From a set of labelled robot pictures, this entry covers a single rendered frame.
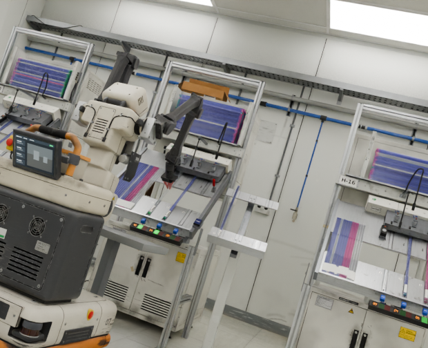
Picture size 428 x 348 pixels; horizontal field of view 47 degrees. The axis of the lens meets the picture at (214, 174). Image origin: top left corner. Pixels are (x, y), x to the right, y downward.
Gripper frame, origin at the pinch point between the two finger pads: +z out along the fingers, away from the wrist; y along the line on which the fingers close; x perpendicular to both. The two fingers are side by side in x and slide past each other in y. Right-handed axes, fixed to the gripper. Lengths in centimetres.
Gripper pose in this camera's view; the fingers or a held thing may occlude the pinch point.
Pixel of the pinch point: (168, 188)
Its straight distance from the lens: 330.8
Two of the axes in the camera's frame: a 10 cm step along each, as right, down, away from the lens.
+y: -9.3, -2.5, 2.6
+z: -0.8, 8.5, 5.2
